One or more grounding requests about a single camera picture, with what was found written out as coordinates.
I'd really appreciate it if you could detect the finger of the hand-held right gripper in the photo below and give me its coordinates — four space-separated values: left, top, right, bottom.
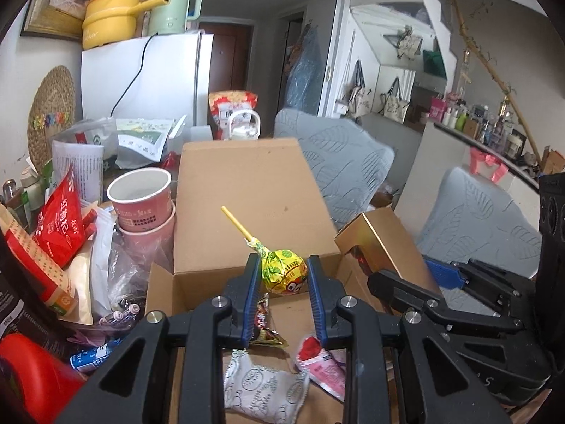
425 257 538 311
368 269 527 335

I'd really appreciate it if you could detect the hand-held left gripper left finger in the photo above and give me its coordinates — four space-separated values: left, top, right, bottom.
55 253 266 424

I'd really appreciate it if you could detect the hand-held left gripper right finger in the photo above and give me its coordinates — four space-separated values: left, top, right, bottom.
307 254 513 424

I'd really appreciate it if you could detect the yellow lollipop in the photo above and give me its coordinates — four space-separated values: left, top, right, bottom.
221 205 309 296

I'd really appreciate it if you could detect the brown cardboard box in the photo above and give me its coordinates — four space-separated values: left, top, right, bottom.
145 138 400 424

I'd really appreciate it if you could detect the small brown candy bar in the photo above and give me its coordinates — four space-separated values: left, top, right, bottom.
255 295 272 330

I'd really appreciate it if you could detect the gold candy wrapper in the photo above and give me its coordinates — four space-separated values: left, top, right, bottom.
251 327 289 348

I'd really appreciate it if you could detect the pink red snack packet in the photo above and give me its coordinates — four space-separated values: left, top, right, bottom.
294 336 348 404

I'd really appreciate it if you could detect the grey leaf pattern chair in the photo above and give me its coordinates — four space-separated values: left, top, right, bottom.
417 167 543 280
273 108 396 227

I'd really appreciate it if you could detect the white patterned snack packet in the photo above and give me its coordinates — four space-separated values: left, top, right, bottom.
223 348 310 423

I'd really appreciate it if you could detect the white counter cabinet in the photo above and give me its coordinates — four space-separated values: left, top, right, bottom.
394 121 542 231

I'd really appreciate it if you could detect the pink ribbon bow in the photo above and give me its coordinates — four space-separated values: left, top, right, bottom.
469 147 509 183

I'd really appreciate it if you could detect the pink paper cup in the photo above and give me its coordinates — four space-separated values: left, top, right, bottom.
106 168 172 234
117 203 177 249

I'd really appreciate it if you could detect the clear bag with pens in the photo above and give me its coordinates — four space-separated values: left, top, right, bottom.
90 230 151 333

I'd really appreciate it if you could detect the row of bottles and jars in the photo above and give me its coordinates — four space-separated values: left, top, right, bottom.
430 92 540 165

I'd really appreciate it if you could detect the white flat pouch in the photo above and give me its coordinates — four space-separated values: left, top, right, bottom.
90 205 118 319

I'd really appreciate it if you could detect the small open cardboard carton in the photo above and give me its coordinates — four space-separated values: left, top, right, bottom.
540 146 565 176

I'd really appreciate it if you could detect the blue snack packet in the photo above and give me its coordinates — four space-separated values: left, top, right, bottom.
70 337 130 375

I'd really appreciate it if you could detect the beige flat pouch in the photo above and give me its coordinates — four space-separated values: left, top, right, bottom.
64 252 96 326

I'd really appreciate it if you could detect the white bag with green print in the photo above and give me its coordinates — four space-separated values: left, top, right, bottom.
115 115 187 163

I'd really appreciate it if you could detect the white canvas tote bag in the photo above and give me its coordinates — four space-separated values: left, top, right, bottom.
346 59 372 116

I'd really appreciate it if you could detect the red printed snack bag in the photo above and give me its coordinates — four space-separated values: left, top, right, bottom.
208 90 259 141

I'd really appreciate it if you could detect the red pouch with white print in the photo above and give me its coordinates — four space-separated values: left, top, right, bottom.
33 172 88 269

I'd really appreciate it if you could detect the green triangular hanging bag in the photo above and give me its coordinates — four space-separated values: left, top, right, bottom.
421 48 447 79

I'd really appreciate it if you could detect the red beige patterned box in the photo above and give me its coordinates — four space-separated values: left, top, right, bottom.
0 205 79 317

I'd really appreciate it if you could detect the bamboo pole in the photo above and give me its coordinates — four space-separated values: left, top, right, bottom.
447 0 545 165

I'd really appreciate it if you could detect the blue plastic garment cover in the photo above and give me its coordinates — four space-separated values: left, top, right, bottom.
286 25 321 116

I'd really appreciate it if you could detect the red plastic bottle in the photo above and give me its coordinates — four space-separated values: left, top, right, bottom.
0 332 85 424

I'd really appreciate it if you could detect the white fridge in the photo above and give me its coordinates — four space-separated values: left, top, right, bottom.
80 31 215 130

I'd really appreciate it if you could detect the clear bag with red print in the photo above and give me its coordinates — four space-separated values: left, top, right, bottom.
55 117 121 147

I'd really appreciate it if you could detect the brown door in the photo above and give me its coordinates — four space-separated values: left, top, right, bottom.
198 22 255 94

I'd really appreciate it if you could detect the round woven mat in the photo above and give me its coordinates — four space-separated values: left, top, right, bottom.
27 65 77 174

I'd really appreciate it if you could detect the pale green electric kettle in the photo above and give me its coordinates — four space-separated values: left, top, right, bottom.
147 0 205 36

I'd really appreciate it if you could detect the yellow cooking pot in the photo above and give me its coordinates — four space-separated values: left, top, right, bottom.
82 0 171 51

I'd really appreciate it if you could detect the gold framed picture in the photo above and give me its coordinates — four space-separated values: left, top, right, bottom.
20 0 107 39

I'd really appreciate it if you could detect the white container with handle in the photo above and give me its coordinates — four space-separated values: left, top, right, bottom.
225 108 262 141

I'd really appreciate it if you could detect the black power cable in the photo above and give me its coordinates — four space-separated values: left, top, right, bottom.
110 33 154 118

